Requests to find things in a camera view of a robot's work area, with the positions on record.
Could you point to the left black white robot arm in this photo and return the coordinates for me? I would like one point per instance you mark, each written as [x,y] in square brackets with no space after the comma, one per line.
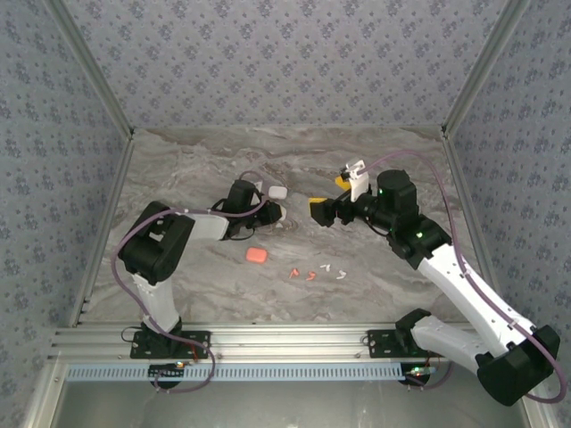
[156,241]

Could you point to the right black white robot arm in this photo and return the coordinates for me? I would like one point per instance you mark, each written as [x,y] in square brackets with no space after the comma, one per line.
[464,290]

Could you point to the orange earbud charging case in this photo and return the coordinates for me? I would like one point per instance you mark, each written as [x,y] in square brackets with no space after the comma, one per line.
[256,255]

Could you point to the wide aluminium mounting beam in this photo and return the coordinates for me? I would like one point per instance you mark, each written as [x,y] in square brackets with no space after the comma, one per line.
[285,343]

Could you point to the black controller board with LED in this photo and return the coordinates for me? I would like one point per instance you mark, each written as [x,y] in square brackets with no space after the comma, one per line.
[163,371]
[417,376]

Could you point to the grey metal panel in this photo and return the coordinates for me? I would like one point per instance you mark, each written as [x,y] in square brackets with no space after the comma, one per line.
[285,405]

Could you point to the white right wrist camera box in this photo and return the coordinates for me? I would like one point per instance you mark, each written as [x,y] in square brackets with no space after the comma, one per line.
[359,183]

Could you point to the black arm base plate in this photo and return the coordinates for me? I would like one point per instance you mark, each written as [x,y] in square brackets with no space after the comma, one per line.
[138,350]
[379,345]

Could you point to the aluminium frame post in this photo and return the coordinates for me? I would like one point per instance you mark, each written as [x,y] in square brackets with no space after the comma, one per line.
[480,67]

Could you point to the short aluminium frame leg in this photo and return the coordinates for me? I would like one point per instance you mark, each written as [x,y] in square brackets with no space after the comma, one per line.
[42,397]
[542,417]

